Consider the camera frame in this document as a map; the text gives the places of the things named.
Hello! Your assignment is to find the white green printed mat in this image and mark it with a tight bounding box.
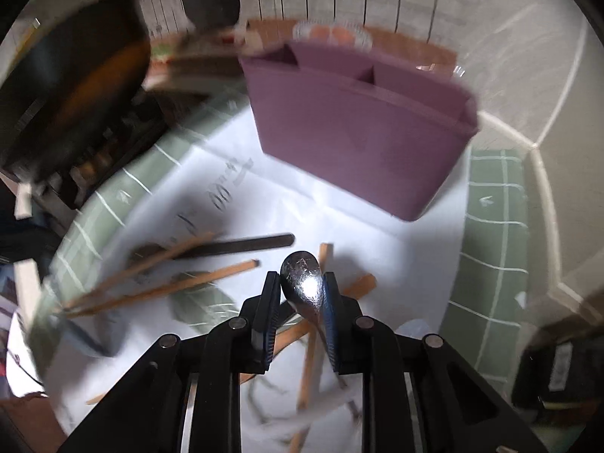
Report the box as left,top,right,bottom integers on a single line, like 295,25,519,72
29,92,528,431

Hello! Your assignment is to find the purple utensil holder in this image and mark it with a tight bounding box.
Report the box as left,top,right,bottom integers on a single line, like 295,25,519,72
240,41,479,221

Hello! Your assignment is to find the black handled spoon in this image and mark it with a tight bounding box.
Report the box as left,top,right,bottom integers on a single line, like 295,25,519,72
126,233,295,267

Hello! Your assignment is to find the patterned plate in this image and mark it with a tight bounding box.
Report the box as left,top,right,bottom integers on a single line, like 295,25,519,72
292,20,373,50

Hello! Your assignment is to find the shiny metal spoon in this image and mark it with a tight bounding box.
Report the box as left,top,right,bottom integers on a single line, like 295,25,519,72
280,251,329,351

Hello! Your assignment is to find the wooden chopstick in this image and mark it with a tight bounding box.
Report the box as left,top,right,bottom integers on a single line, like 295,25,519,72
289,243,333,453
66,260,260,318
87,273,378,406
62,232,215,310

